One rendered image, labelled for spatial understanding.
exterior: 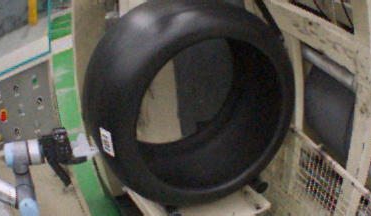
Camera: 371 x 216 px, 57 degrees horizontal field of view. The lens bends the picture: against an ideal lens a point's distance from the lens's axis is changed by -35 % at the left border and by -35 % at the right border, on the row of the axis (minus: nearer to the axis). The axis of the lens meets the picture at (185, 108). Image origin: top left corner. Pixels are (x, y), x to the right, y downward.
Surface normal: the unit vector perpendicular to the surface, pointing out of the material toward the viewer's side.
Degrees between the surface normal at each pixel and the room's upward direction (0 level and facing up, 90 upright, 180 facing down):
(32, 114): 90
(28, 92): 90
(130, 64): 59
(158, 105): 90
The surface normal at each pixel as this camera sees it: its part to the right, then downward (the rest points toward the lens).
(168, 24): -0.03, -0.30
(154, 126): 0.40, 0.37
